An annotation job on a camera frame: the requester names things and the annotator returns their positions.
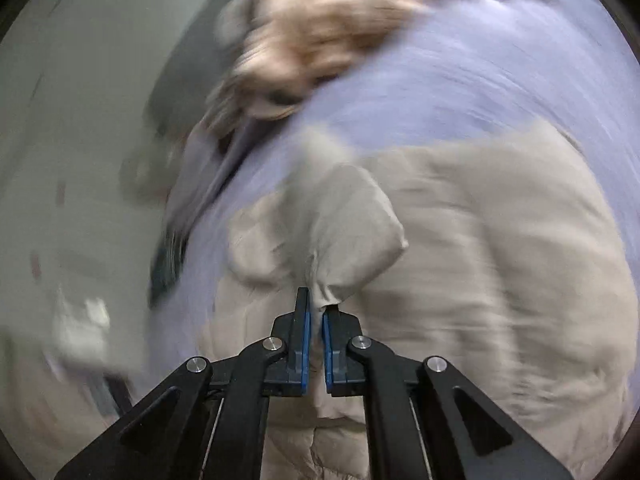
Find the beige fur-trimmed puffer jacket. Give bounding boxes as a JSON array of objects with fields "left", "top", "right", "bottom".
[{"left": 182, "top": 0, "right": 630, "bottom": 480}]

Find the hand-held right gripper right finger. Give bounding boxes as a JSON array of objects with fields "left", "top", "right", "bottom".
[{"left": 321, "top": 305, "right": 573, "bottom": 480}]

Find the white crumpled object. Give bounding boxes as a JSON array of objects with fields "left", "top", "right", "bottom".
[{"left": 52, "top": 297, "right": 113, "bottom": 363}]

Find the lavender bed sheet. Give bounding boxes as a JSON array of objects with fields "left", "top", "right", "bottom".
[{"left": 145, "top": 0, "right": 640, "bottom": 381}]

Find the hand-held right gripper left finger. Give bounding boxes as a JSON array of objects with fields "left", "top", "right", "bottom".
[{"left": 55, "top": 287, "right": 312, "bottom": 480}]

